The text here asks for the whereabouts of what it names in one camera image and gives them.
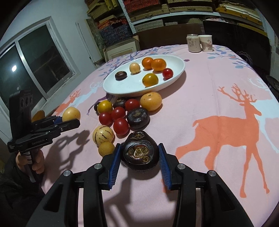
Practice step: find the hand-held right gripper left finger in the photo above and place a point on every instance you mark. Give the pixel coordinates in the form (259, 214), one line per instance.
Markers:
(114, 165)

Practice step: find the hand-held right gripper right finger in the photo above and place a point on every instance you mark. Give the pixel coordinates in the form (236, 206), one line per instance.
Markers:
(164, 165)

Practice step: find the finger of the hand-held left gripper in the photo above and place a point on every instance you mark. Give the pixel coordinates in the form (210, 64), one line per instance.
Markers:
(57, 120)
(69, 125)

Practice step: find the pale yellow pepino melon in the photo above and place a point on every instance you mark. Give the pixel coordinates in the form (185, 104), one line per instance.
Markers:
(134, 67)
(70, 112)

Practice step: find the small yellow round fruit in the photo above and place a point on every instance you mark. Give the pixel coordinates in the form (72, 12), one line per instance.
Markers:
(106, 148)

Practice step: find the dark purple mangosteen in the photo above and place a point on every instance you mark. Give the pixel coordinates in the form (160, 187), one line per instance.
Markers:
(119, 102)
(140, 152)
(121, 75)
(138, 117)

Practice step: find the dark purple plum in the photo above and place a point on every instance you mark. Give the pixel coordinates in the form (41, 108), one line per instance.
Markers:
(96, 107)

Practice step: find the purple-striped pepino melon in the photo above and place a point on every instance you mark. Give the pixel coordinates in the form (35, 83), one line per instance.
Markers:
(103, 134)

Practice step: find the red cherry tomato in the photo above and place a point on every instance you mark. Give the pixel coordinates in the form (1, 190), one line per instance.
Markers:
(131, 104)
(118, 113)
(105, 118)
(167, 73)
(120, 126)

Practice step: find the yellow-orange citrus fruit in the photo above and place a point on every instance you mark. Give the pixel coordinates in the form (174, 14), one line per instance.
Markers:
(151, 101)

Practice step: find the white oval plate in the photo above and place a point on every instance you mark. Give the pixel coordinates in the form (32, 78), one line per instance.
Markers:
(130, 85)

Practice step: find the orange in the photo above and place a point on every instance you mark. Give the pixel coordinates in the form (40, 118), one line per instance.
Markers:
(159, 64)
(147, 62)

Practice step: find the person's left forearm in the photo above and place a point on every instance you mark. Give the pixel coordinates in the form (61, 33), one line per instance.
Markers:
(15, 196)

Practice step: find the person's left hand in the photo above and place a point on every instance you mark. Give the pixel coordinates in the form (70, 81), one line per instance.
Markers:
(38, 162)

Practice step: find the white framed sliding window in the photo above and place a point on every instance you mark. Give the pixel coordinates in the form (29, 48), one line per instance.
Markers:
(43, 56)

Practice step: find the cardboard box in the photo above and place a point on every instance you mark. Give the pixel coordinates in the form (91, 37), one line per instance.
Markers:
(122, 51)

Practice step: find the grey-green stone slab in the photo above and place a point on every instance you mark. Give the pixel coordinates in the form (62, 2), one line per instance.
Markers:
(96, 35)

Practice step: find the pink deer printed tablecloth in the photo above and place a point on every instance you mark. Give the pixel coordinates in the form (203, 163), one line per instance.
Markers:
(218, 87)

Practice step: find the stack of blue patterned boxes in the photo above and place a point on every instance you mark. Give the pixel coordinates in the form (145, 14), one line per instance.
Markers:
(115, 32)

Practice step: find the stack of orange patterned boxes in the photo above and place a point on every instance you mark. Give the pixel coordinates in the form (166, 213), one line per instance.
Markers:
(111, 23)

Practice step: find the grey metal shelf rack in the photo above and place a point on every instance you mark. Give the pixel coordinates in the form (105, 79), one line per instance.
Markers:
(126, 17)

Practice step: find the beige drink can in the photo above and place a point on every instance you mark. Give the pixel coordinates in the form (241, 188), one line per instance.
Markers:
(193, 43)

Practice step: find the printed paper cup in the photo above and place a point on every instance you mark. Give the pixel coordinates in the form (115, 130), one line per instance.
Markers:
(207, 43)

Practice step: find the dark wooden chair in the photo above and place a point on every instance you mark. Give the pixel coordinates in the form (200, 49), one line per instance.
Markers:
(170, 36)

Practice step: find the black round stool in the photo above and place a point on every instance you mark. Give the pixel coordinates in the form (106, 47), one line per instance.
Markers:
(273, 83)

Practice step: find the stack of woven straw boxes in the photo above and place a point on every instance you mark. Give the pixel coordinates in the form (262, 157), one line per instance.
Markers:
(150, 13)

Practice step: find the stack of red patterned boxes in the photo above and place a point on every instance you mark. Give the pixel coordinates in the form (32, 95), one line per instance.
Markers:
(141, 5)

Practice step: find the black glossy panel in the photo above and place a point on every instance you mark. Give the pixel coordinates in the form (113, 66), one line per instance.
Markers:
(239, 37)

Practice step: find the pink folded cloth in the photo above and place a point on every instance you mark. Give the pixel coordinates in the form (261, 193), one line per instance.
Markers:
(214, 20)

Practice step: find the stack of yellow flat boxes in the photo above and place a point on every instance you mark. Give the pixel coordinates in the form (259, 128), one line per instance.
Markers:
(239, 15)

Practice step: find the white leaning wall strip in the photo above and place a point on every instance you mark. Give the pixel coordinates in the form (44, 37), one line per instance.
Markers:
(85, 43)

